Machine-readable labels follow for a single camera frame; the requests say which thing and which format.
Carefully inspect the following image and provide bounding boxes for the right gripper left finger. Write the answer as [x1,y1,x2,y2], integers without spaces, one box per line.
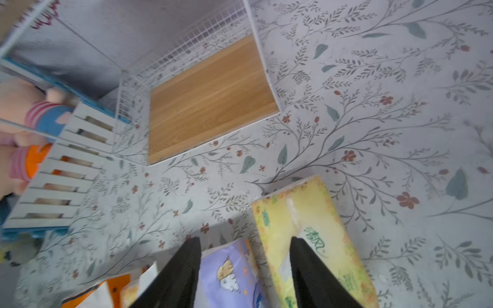
[130,237,202,308]

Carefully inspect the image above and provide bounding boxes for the light green tissue pack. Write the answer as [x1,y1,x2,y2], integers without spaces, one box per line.
[251,175,379,307]

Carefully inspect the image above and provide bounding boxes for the blue white toy crib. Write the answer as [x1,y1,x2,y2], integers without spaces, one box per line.
[1,58,123,240]

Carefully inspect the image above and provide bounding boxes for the purple tissue pack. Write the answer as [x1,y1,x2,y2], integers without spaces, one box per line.
[194,239,270,308]

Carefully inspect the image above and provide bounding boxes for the plush doll blue outfit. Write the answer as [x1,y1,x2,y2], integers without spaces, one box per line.
[1,78,74,136]

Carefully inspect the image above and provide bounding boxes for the orange tissue pack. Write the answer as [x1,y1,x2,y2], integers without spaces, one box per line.
[61,273,132,308]

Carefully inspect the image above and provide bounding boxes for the pale yellow tissue pack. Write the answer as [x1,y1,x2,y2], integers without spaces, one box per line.
[120,262,159,308]

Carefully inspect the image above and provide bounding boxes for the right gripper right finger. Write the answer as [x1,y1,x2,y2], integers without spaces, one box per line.
[290,237,362,308]

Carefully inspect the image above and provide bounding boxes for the small round toy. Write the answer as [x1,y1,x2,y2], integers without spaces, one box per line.
[1,234,44,267]

